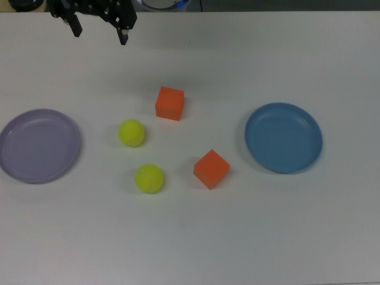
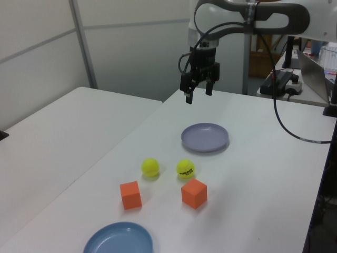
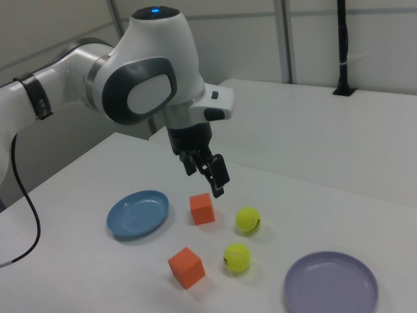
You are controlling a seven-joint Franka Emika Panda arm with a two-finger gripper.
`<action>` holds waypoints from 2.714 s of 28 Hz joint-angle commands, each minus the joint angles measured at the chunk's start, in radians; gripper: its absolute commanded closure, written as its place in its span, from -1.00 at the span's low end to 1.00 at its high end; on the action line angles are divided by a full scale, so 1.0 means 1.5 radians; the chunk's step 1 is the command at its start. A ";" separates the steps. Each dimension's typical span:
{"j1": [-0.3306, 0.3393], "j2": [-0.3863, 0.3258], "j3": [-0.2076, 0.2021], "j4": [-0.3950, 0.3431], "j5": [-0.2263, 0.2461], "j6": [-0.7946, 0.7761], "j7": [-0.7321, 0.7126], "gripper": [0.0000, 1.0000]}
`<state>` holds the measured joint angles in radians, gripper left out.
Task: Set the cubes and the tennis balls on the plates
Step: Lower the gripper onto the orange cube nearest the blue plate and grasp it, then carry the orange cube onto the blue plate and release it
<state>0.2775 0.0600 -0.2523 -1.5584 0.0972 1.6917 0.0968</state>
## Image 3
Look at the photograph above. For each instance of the purple plate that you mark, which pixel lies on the purple plate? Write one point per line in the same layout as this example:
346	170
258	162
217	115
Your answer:
329	287

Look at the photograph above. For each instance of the orange cube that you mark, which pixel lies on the orange cube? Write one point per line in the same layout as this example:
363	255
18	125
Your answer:
202	210
186	269

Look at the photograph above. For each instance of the yellow tennis ball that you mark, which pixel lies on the yellow tennis ball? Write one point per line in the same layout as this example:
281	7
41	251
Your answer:
247	221
237	257

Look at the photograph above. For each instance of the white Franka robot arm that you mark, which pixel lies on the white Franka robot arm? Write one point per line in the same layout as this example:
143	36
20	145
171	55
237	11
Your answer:
156	39

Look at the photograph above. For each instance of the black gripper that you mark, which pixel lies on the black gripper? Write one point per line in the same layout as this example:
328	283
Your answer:
190	138

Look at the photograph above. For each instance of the black pole stand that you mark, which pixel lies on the black pole stand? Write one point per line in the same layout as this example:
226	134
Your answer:
342	49

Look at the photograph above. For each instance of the blue plate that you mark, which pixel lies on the blue plate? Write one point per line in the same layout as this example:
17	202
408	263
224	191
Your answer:
137	216

